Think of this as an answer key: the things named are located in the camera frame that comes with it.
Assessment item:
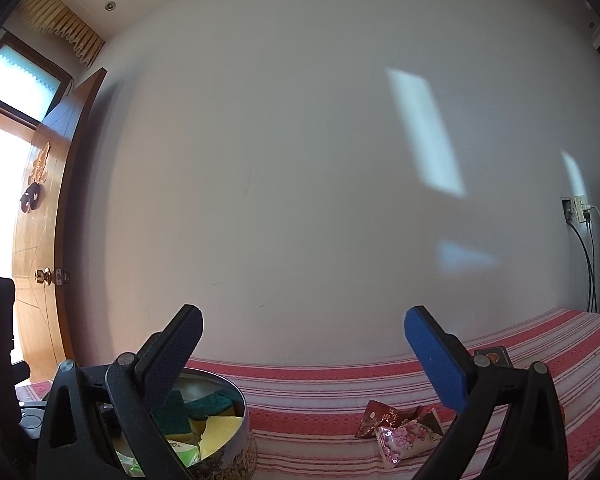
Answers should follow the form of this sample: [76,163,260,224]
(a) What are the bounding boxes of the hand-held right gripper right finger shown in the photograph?
[404,305,568,480]

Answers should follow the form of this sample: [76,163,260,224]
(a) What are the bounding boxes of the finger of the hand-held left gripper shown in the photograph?
[96,401,125,438]

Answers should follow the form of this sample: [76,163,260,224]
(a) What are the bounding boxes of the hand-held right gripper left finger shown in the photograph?
[36,304,204,480]

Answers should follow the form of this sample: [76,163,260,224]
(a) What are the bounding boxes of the small yellow green-backed sponge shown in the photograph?
[151,390,191,437]

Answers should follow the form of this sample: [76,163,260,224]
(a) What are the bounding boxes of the light green packet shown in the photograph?
[115,452,147,479]
[166,439,202,467]

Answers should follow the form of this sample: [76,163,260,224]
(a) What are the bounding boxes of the large yellow sponge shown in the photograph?
[197,415,246,461]

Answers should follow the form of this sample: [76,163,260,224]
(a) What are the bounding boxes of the round patterned metal tin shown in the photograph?
[95,367,258,480]

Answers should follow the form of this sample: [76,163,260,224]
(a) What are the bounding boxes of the black box with red emblem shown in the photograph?
[472,346,511,368]

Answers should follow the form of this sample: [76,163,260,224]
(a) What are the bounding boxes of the brass door knob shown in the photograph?
[34,267,74,287]

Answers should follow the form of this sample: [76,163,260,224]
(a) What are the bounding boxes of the pink floral snack packet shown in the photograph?
[377,420,443,468]

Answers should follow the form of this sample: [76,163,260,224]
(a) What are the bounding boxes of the wooden door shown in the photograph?
[11,67,108,383]

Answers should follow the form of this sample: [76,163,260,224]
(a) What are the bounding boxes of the red striped tablecloth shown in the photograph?
[15,308,600,480]

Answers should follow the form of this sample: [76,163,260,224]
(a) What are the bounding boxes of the door hanging ornament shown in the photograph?
[20,142,52,213]

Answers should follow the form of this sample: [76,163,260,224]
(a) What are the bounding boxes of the yellow pleated curtain valance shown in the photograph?
[17,0,106,68]

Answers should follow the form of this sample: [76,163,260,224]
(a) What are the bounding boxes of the black power cable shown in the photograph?
[567,219,599,313]

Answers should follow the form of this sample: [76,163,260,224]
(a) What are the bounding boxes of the wall power outlet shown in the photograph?
[561,195,594,225]

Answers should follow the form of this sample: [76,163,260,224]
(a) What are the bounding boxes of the window with wooden frame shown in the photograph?
[0,30,72,130]

